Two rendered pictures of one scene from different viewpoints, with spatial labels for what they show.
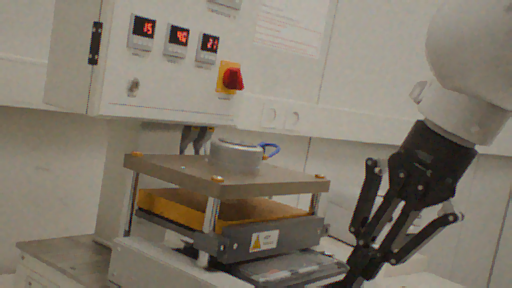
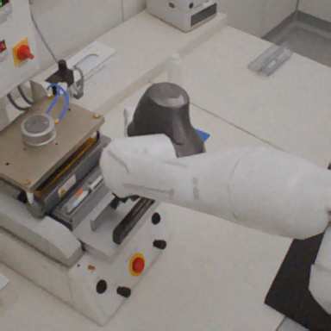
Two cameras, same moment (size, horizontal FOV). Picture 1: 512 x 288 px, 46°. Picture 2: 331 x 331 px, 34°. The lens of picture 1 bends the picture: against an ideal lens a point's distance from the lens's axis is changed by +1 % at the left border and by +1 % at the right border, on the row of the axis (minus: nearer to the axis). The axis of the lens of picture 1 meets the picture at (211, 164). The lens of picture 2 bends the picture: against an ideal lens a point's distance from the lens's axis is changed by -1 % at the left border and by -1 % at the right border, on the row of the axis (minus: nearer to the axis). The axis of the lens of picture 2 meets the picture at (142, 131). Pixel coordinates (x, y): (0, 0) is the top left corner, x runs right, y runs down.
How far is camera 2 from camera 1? 0.77 m
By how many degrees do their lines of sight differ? 35
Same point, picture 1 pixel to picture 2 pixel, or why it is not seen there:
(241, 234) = (51, 196)
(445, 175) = not seen: hidden behind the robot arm
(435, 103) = not seen: hidden behind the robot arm
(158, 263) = (11, 219)
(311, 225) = (96, 152)
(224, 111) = (27, 69)
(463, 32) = (110, 184)
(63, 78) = not seen: outside the picture
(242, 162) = (42, 141)
